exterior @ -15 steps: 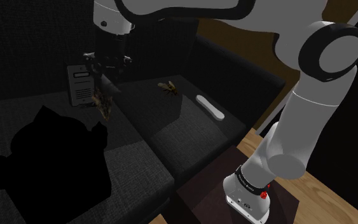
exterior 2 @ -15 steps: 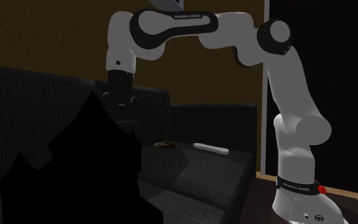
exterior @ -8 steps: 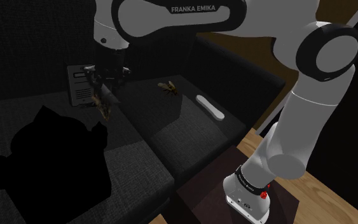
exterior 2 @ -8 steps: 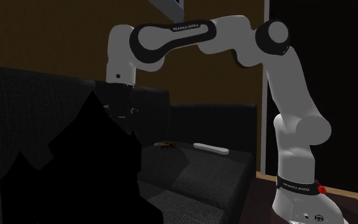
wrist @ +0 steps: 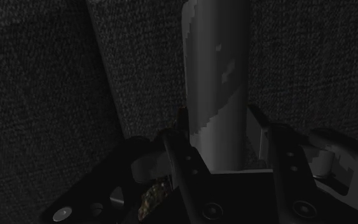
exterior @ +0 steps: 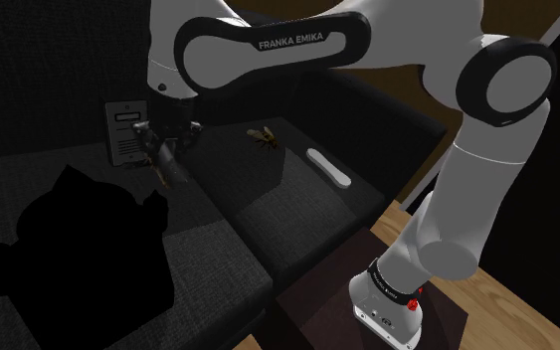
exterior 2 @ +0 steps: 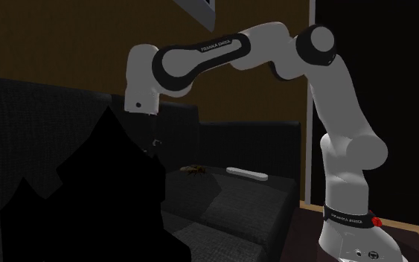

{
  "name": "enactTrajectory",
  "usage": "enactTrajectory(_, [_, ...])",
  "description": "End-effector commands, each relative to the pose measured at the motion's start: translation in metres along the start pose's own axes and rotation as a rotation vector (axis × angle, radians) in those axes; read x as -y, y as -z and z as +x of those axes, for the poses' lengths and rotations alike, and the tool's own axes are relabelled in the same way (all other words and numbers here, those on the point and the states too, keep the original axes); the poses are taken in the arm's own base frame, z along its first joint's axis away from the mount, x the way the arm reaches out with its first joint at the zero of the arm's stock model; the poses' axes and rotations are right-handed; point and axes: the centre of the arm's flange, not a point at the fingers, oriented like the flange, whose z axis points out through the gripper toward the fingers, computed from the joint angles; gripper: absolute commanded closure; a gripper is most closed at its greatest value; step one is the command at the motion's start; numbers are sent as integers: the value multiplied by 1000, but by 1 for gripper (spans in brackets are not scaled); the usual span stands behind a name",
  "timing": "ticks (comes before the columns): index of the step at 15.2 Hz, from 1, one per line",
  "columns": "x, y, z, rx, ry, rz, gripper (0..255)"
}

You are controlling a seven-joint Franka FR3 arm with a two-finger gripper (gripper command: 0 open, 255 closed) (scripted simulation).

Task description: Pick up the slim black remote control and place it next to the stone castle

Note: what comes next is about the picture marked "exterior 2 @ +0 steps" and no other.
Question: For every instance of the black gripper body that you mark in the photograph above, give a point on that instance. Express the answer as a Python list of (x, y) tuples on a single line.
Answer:
[(150, 127)]

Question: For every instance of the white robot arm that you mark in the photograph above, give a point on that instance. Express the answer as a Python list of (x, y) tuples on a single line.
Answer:
[(332, 109)]

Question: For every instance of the brown insect figure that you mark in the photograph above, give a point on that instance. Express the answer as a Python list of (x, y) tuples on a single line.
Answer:
[(194, 169)]

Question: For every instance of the black jagged object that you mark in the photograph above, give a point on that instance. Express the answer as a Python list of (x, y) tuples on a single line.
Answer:
[(96, 196)]

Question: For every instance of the white remote control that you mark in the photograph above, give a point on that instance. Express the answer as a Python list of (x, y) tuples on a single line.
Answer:
[(247, 174)]

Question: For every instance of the dark grey fabric sofa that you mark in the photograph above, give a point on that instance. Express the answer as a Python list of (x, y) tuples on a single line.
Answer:
[(238, 203)]

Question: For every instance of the white-framed dark doorway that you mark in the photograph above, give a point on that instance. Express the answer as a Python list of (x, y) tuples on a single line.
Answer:
[(394, 109)]

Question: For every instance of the grey framed wall picture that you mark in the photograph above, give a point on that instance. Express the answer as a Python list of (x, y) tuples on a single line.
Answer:
[(200, 12)]

